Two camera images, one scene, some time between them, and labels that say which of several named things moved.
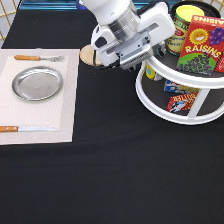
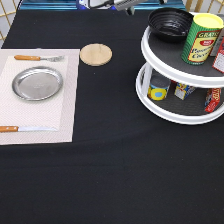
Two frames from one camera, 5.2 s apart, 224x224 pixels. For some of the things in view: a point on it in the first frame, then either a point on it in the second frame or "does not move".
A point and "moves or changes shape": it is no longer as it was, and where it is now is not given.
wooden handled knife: (26, 129) does not move
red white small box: (181, 102) → (213, 96)
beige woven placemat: (57, 111) does not move
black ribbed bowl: (209, 10) → (171, 24)
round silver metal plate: (37, 83) does not move
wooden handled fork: (38, 58) does not move
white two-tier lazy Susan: (177, 95) moves or changes shape
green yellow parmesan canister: (181, 24) → (202, 37)
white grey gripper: (155, 27) → (128, 5)
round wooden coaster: (89, 56) does not move
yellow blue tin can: (150, 72) → (158, 87)
